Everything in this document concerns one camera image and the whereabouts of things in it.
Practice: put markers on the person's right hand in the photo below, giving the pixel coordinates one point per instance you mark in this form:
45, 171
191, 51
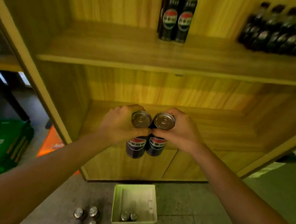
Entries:
184, 136

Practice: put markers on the person's left hand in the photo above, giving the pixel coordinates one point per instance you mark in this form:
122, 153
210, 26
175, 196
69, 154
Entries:
115, 126

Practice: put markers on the person's left thumb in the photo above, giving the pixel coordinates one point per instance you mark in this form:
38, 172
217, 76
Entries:
140, 132

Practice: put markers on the person's right thumb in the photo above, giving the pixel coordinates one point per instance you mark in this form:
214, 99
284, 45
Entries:
161, 133

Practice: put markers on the person's left forearm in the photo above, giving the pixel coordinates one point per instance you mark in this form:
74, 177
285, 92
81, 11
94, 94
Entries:
29, 178

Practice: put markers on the person's right forearm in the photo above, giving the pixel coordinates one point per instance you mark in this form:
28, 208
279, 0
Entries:
247, 208

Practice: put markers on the white cardboard box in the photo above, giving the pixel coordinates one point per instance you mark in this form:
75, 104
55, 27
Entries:
138, 197

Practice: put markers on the wooden shelf cabinet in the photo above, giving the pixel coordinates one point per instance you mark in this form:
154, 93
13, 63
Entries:
200, 60

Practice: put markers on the orange package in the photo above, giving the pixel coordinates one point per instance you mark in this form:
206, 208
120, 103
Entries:
51, 143

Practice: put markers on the black metal frame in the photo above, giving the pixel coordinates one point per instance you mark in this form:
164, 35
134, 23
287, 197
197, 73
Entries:
6, 92

